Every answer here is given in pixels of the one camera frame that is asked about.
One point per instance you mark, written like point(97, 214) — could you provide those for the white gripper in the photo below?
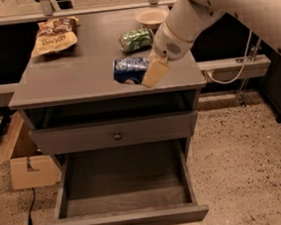
point(168, 44)

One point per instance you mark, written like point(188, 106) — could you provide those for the blue pepsi can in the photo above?
point(130, 69)

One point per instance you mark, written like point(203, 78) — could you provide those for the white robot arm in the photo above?
point(187, 19)

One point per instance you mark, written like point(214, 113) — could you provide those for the green soda can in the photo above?
point(135, 40)

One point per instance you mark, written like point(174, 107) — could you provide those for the closed grey upper drawer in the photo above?
point(96, 136)

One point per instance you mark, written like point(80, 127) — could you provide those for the grey drawer cabinet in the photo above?
point(79, 88)

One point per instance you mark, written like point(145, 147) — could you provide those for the open grey lower drawer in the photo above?
point(147, 184)

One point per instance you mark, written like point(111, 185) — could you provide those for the white bowl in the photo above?
point(151, 17)

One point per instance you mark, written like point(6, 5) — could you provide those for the brown chip bag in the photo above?
point(55, 36)

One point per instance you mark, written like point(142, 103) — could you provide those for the cardboard box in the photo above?
point(28, 167)

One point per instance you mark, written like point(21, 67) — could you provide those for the grey wall rail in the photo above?
point(233, 68)

